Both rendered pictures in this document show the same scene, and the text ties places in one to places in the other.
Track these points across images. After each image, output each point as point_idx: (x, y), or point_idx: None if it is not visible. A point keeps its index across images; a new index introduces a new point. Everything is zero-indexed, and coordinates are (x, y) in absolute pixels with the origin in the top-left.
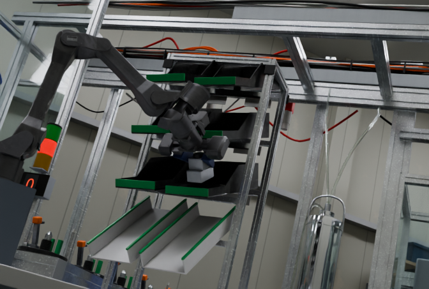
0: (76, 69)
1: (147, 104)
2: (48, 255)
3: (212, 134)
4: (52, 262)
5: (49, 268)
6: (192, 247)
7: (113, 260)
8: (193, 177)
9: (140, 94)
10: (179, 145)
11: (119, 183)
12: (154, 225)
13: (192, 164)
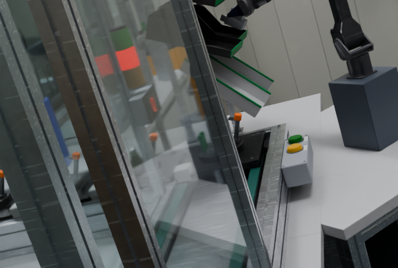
0: None
1: None
2: (264, 132)
3: None
4: (287, 128)
5: (288, 134)
6: (261, 73)
7: (260, 109)
8: (244, 26)
9: None
10: (257, 5)
11: (232, 53)
12: (239, 73)
13: (243, 16)
